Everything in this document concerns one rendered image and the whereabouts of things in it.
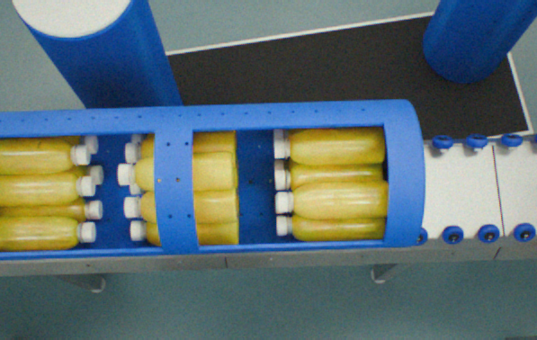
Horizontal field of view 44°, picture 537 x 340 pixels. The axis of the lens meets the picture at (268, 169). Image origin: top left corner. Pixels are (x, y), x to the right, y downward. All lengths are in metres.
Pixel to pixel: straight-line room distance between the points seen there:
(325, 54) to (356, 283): 0.82
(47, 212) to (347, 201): 0.60
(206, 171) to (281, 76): 1.24
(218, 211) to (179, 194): 0.10
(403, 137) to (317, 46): 1.29
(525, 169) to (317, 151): 0.52
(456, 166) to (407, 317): 0.97
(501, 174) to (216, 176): 0.66
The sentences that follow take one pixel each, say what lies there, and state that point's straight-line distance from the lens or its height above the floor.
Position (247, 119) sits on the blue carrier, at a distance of 1.19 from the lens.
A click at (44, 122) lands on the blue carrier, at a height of 1.21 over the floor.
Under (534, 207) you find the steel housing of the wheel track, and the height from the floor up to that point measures 0.93.
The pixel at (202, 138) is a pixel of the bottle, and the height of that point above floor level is 1.15.
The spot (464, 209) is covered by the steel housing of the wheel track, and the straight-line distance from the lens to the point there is 1.50.
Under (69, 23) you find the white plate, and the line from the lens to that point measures 1.53.
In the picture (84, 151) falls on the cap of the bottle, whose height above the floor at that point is 1.13.
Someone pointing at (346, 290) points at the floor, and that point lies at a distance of 2.36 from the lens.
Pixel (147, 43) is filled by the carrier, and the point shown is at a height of 0.83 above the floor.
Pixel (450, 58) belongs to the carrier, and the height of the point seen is 0.29.
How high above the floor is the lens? 2.33
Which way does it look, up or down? 74 degrees down
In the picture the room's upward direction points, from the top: straight up
